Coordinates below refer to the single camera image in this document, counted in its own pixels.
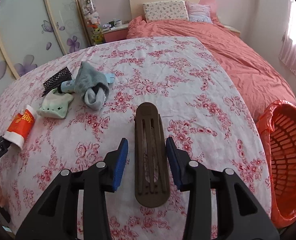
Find clear tube of plush toys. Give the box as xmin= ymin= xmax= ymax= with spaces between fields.
xmin=80 ymin=0 xmax=105 ymax=46

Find floral sliding wardrobe door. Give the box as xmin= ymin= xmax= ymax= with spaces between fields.
xmin=0 ymin=0 xmax=89 ymax=97

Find pink curtain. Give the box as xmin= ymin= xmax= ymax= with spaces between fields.
xmin=279 ymin=37 xmax=296 ymax=77

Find grey green sock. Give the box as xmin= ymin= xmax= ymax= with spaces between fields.
xmin=74 ymin=61 xmax=109 ymax=111

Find mint green cat sock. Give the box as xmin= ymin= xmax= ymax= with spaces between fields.
xmin=37 ymin=89 xmax=74 ymax=119

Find red white paper cup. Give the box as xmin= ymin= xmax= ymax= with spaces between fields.
xmin=2 ymin=105 xmax=37 ymax=150

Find floral print pillow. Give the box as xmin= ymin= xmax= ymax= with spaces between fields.
xmin=143 ymin=0 xmax=189 ymax=22

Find black beaded mat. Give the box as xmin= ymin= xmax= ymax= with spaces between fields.
xmin=42 ymin=67 xmax=72 ymax=97

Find pink bedside table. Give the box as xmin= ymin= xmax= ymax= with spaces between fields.
xmin=103 ymin=23 xmax=128 ymax=43

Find white mug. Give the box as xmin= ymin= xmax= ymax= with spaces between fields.
xmin=114 ymin=20 xmax=123 ymax=27

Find orange plastic laundry basket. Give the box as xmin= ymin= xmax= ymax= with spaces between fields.
xmin=256 ymin=100 xmax=296 ymax=228

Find white pink floral bedspread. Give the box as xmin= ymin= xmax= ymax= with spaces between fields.
xmin=0 ymin=37 xmax=271 ymax=239

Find pink striped pillow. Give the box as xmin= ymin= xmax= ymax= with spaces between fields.
xmin=185 ymin=1 xmax=212 ymax=24

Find coral pink duvet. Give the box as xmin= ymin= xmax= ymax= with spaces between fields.
xmin=127 ymin=16 xmax=296 ymax=120

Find brown wooden comb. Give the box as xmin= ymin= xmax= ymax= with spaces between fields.
xmin=135 ymin=102 xmax=170 ymax=208

